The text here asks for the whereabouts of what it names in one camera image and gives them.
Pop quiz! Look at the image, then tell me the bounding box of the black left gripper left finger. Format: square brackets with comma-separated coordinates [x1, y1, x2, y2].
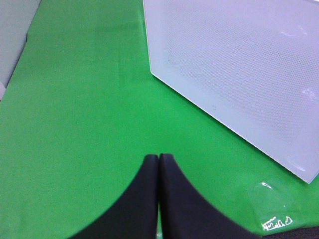
[71, 154, 159, 239]

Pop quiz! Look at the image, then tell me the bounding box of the white microwave door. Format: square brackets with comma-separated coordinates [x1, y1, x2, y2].
[143, 0, 319, 183]

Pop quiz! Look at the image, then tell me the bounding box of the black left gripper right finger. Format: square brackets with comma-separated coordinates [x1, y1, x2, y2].
[159, 153, 258, 239]

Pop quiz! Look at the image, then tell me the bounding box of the green table cloth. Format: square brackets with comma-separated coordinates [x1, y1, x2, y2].
[0, 0, 319, 239]

